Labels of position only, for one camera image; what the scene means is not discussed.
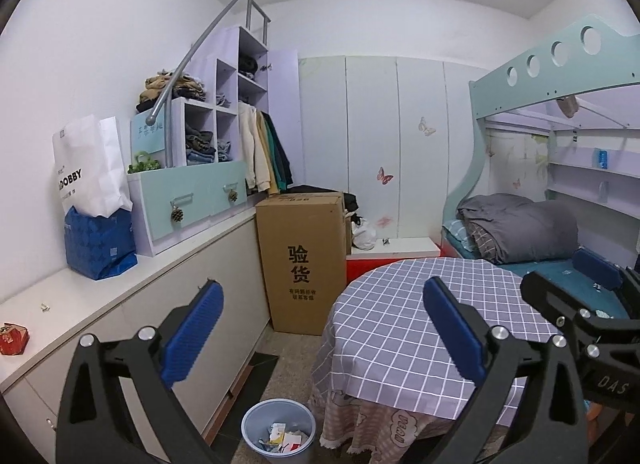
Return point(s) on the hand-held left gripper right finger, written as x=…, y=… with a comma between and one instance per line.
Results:
x=452, y=334

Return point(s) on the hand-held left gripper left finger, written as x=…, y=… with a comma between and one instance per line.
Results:
x=192, y=331

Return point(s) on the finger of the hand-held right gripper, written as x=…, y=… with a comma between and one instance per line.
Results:
x=550, y=296
x=597, y=269

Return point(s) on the light blue plastic bin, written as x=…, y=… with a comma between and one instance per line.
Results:
x=250, y=431

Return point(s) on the red white packet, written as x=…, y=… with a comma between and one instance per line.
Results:
x=294, y=439

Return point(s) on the grey checked tablecloth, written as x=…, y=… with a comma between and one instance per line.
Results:
x=390, y=324

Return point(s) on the grey quilt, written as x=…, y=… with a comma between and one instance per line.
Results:
x=525, y=229

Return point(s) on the blue patterned bedding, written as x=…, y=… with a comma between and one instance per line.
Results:
x=457, y=236

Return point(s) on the white red step platform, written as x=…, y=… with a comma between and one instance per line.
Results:
x=405, y=246

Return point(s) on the small blue box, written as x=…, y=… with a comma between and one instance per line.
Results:
x=600, y=158

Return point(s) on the blue gift bag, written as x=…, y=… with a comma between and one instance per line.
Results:
x=97, y=244

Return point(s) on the pale pink butterfly sticker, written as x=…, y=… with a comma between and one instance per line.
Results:
x=383, y=222

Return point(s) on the white plastic bag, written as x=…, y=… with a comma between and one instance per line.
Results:
x=364, y=236

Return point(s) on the teal drawer unit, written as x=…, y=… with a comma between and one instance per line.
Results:
x=160, y=199

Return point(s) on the tall cardboard box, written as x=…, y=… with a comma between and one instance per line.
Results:
x=300, y=239

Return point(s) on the black bag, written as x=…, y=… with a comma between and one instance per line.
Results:
x=350, y=204

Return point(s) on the brown cloth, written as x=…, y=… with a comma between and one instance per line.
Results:
x=567, y=105

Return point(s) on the green artificial plant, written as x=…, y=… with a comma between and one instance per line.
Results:
x=145, y=163

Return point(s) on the red gift box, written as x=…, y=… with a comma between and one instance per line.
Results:
x=14, y=339

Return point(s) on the small folded jeans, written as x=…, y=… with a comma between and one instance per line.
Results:
x=225, y=152

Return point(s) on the cream hanging jacket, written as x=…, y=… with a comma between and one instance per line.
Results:
x=252, y=149

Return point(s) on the white paper bag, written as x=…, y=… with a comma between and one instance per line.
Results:
x=90, y=169

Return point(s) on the green hanging jacket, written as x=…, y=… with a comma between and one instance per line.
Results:
x=272, y=152

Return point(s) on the black hanging jacket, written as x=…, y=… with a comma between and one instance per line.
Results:
x=284, y=154

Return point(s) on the teal bunk bed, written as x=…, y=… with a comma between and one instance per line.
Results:
x=530, y=79

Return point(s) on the light blue paper sign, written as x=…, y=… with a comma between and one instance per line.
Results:
x=147, y=133

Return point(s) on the white butterfly sticker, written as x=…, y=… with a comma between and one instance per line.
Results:
x=426, y=126

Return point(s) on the white wardrobe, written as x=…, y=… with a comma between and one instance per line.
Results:
x=370, y=124

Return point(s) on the brown clothes pile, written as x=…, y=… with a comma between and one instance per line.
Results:
x=177, y=89

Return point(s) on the black folded clothes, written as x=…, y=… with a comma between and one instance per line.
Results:
x=247, y=67

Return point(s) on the white cube shelf with clothes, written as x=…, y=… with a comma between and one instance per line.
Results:
x=205, y=39

